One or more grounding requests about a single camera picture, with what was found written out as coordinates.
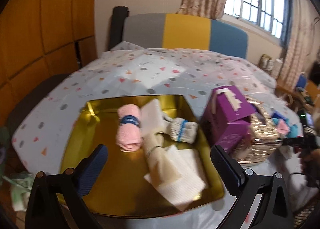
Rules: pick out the small pink cloth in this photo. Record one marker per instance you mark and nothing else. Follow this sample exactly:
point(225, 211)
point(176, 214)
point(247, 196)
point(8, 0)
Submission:
point(282, 127)

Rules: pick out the beige bandage roll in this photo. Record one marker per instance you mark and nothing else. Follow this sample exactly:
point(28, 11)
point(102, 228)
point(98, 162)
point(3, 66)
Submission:
point(157, 159)

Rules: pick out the person's right hand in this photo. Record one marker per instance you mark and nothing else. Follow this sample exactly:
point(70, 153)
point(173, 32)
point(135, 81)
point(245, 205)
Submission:
point(311, 157)

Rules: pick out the green white packet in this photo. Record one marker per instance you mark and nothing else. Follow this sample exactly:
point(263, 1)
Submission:
point(21, 191)

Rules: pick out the purple carton box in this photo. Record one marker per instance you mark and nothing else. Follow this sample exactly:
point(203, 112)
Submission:
point(225, 119)

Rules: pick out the white boxes on desk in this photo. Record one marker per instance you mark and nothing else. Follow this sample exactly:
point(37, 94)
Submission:
point(270, 64)

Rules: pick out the black rolled mat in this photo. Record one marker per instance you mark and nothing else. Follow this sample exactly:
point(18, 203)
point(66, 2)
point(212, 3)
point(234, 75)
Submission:
point(118, 26)

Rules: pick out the white knit gloves bundle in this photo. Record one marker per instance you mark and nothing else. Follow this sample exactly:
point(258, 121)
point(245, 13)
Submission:
point(182, 131)

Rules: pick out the pink towel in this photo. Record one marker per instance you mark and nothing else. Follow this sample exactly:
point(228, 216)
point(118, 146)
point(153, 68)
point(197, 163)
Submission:
point(127, 136)

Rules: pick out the grey yellow blue headboard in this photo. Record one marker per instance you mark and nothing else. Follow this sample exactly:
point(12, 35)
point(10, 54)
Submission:
point(187, 31)

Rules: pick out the gold tin box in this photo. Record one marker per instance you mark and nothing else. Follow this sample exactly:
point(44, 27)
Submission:
point(100, 124)

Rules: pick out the wooden desk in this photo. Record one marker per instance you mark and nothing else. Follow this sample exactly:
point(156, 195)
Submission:
point(285, 91)

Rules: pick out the blue plush toy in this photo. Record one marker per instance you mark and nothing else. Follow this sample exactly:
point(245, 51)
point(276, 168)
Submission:
point(293, 130)

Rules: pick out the orange wooden wardrobe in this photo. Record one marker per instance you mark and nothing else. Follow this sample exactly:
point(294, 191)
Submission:
point(37, 19)

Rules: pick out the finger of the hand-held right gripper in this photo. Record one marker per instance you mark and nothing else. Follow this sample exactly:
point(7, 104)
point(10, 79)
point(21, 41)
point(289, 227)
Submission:
point(293, 141)

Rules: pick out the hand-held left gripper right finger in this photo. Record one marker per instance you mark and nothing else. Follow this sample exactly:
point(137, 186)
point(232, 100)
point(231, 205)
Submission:
point(226, 169)

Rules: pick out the white cloth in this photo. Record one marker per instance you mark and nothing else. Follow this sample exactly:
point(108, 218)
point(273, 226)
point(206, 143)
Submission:
point(185, 181)

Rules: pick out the white sponge block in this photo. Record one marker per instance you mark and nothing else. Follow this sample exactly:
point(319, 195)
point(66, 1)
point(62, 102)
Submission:
point(152, 116)

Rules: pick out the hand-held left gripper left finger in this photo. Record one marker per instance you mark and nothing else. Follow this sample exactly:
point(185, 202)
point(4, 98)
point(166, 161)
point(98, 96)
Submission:
point(92, 169)

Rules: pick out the patterned white bed cover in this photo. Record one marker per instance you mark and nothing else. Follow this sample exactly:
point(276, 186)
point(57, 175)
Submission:
point(150, 69)

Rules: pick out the woven wicker surface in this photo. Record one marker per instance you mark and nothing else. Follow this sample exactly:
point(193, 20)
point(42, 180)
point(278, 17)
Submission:
point(307, 215)

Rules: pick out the blue chair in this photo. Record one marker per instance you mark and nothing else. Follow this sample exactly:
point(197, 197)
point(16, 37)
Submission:
point(302, 80)

